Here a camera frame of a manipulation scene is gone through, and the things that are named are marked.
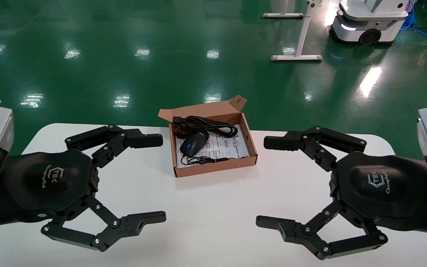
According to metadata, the printed white instruction sheet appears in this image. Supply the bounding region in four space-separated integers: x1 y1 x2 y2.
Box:
176 124 251 168

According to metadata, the white wheeled mobile robot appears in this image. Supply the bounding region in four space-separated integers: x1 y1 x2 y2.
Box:
329 0 410 45

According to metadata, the brown cardboard box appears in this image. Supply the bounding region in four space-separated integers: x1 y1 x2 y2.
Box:
158 95 259 179

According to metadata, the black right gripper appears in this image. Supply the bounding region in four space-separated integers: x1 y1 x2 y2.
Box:
255 125 427 260

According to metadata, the blue floor cable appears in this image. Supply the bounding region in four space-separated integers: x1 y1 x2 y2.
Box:
400 0 427 41

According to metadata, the black corded computer mouse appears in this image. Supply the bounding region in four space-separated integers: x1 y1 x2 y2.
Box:
179 130 237 167

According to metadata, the white T-foot table leg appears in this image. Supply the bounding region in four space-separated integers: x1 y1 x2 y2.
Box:
270 0 324 62
262 0 305 19

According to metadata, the black cable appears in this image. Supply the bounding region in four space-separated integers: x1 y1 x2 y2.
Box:
172 115 239 139

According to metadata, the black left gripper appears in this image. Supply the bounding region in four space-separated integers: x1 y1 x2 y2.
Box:
3 125 167 253

